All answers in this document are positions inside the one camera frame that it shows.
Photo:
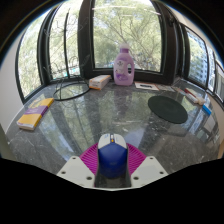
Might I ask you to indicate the colourful leaflet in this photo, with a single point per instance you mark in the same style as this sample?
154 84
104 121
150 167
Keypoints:
166 88

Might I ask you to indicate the dark red book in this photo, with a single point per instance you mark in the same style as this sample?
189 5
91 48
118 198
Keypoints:
196 97

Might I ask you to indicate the purple detergent bottle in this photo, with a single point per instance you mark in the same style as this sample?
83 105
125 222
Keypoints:
123 71

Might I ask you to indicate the round black mouse pad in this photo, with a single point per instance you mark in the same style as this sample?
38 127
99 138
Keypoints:
167 110

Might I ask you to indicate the blue and white computer mouse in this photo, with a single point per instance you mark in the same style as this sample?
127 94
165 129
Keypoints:
112 160

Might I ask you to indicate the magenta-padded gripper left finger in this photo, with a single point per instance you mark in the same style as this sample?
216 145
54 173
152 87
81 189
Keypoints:
75 171

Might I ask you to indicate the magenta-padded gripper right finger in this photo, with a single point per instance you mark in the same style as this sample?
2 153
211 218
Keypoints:
150 171

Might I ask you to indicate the orange and white box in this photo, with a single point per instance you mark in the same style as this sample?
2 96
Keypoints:
99 82

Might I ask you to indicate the blue box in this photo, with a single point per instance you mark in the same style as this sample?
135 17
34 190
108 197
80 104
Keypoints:
206 110

